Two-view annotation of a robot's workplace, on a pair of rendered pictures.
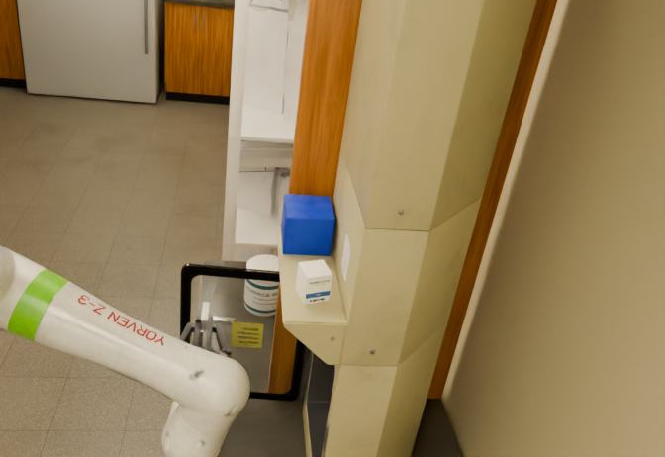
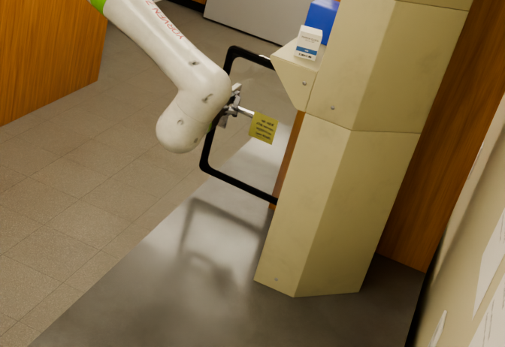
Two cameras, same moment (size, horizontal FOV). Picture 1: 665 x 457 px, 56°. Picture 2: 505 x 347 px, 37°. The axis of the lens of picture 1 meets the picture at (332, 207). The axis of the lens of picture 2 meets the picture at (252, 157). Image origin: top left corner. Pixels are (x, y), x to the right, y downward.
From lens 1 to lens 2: 0.87 m
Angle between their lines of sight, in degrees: 22
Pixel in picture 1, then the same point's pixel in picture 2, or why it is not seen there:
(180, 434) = (170, 111)
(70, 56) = not seen: outside the picture
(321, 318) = (300, 63)
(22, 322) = not seen: outside the picture
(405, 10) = not seen: outside the picture
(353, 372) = (314, 123)
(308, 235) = (324, 24)
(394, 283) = (361, 43)
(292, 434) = not seen: hidden behind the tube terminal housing
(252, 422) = (245, 214)
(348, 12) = not seen: outside the picture
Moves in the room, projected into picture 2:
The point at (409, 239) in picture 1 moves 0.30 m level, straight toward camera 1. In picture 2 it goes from (379, 3) to (294, 11)
